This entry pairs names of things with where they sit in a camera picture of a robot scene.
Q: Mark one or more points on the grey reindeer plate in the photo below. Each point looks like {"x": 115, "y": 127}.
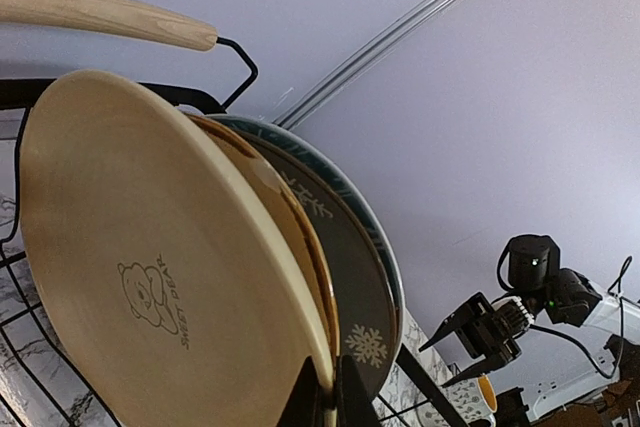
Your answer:
{"x": 369, "y": 325}

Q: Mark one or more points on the pale yellow round plate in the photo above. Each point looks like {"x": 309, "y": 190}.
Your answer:
{"x": 165, "y": 257}

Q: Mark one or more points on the cream bird pattern plate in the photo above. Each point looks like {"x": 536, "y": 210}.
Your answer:
{"x": 289, "y": 217}

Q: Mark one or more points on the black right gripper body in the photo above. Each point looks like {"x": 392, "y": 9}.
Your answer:
{"x": 490, "y": 329}

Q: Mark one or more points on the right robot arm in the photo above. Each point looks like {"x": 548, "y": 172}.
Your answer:
{"x": 533, "y": 281}

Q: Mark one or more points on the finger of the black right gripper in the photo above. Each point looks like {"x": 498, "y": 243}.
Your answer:
{"x": 478, "y": 369}

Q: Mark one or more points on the white patterned mug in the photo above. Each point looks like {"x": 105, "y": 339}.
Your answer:
{"x": 474, "y": 400}

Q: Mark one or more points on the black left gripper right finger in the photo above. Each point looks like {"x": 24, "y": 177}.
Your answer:
{"x": 449, "y": 325}

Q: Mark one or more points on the right aluminium frame post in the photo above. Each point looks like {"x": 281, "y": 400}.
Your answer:
{"x": 362, "y": 60}

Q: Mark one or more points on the red and teal plate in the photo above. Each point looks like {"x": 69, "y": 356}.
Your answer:
{"x": 318, "y": 163}

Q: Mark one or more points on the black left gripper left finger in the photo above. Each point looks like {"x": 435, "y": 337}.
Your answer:
{"x": 354, "y": 409}

